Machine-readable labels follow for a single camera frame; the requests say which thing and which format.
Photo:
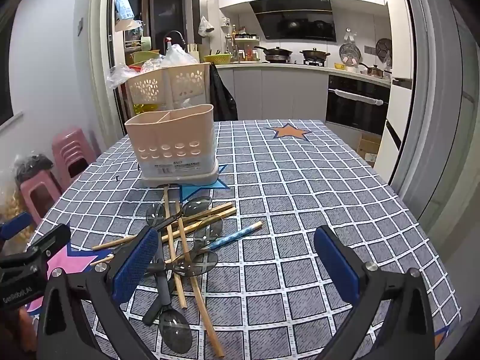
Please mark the beige knife block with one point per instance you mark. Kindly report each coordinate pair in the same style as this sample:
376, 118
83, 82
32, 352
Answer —
192, 48

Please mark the small copper pot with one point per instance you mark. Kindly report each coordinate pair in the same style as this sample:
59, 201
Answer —
375, 70

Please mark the crumpled clear plastic bag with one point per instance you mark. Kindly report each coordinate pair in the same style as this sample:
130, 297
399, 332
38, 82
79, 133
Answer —
118, 77

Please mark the green colander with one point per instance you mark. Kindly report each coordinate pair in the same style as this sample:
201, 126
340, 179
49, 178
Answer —
217, 59

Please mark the grey checked star tablecloth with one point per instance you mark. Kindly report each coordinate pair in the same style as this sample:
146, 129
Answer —
300, 195

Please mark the white spice rack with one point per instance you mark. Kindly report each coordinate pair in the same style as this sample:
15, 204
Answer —
247, 50

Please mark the round dark divided pan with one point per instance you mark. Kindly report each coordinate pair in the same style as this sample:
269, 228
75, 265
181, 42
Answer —
384, 48

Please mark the black hanging garbage bag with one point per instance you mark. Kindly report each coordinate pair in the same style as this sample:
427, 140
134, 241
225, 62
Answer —
223, 97

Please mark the curved kitchen faucet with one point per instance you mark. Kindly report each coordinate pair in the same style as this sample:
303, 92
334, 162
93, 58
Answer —
176, 33

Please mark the low pink plastic stool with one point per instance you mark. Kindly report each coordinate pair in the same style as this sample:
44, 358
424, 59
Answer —
39, 191

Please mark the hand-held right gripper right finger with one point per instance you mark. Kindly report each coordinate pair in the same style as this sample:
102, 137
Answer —
337, 266

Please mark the black range hood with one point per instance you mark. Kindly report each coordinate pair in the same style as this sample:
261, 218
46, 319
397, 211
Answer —
296, 18

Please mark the tall pink plastic stool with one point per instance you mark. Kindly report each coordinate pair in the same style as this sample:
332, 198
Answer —
73, 150

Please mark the yellow foil package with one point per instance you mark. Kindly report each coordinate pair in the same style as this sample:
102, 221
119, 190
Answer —
148, 108

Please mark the beige plastic utensil holder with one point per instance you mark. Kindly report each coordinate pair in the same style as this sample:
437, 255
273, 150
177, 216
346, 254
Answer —
168, 135

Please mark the black wok with lid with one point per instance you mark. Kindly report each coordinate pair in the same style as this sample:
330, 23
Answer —
275, 53

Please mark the person's left forearm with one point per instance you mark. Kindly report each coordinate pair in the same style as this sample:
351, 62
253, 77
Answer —
11, 335

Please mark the dark window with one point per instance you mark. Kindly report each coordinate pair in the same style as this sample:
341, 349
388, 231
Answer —
7, 75

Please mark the yellow bowl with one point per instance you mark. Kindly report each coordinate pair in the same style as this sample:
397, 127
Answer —
340, 66

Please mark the white hanging plastic bag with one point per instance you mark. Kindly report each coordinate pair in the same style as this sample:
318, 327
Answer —
205, 26

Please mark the yellow snack bag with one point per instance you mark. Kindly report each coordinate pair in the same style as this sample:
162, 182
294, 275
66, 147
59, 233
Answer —
9, 210

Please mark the black built-in oven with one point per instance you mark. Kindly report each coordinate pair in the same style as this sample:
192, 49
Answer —
356, 105

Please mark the pale green container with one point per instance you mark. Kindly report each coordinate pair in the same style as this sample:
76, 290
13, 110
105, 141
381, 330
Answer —
146, 43

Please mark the spray bottle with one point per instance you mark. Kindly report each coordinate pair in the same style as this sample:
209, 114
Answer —
168, 45

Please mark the blue package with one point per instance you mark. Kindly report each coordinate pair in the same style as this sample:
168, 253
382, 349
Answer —
123, 7

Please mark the wall switch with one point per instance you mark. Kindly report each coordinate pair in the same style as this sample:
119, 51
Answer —
80, 26

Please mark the green basin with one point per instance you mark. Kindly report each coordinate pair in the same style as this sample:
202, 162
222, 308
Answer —
144, 56

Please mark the large clear plastic bag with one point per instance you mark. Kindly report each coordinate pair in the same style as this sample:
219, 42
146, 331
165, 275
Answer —
179, 57

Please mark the blue patterned chopstick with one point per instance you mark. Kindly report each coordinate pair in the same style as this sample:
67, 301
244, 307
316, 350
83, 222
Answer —
236, 234

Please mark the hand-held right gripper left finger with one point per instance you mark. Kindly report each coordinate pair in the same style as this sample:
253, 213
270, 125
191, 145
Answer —
138, 262

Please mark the cardboard box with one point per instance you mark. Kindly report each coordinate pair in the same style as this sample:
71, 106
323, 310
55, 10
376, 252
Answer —
369, 148

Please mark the black plastic bag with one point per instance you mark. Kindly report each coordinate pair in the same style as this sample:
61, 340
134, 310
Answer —
33, 165

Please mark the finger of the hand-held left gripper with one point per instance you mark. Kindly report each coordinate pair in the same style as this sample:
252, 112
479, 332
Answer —
50, 240
15, 224

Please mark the cream perforated basket shelf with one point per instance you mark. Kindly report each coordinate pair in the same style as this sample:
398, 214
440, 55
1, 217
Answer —
180, 82

